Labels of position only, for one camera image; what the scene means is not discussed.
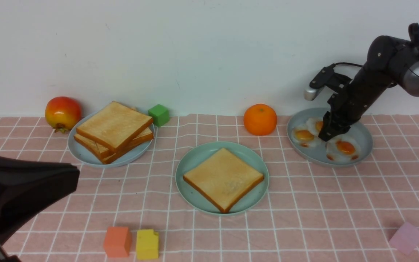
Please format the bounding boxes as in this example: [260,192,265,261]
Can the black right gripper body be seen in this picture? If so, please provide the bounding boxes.
[318,71,381,142]

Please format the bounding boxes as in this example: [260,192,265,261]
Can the fried egg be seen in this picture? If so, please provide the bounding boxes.
[306,117,324,136]
[290,124,322,148]
[326,135,361,163]

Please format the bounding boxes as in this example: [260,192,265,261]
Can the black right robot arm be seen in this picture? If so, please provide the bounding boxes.
[310,23,419,142]

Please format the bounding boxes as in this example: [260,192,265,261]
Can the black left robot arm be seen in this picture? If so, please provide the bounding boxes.
[0,156,80,262]

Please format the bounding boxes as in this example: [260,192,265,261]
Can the grey egg plate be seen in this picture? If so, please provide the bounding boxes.
[287,107,374,167]

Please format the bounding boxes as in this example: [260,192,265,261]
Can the orange fruit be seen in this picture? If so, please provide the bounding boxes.
[243,103,278,136]

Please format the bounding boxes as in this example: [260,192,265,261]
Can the pink checked tablecloth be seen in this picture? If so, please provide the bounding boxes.
[0,114,419,262]

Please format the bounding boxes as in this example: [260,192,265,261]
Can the pink cube block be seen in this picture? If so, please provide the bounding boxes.
[389,222,419,255]

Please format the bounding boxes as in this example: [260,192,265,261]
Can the green centre plate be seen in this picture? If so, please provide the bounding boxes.
[176,141,270,216]

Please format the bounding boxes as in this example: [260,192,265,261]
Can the green cube block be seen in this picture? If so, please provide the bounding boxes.
[148,104,170,127]

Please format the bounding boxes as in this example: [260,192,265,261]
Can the yellow cube block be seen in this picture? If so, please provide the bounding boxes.
[135,229,159,260]

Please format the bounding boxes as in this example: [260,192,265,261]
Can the orange cube block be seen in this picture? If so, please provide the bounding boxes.
[103,227,132,258]

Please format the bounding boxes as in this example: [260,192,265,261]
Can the grey toast plate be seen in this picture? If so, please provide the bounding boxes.
[68,107,154,168]

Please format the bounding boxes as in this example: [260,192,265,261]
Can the red yellow apple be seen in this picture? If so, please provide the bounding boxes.
[45,96,82,133]

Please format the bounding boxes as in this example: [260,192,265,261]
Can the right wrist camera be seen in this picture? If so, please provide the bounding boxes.
[304,63,351,101]

